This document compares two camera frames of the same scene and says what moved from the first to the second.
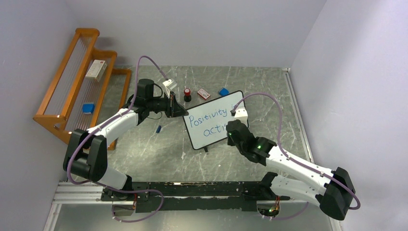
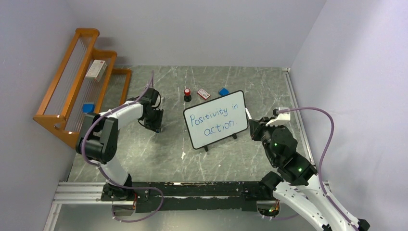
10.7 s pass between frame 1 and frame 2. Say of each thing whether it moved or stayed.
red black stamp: stayed
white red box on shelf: stayed
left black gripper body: moved
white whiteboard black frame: stayed
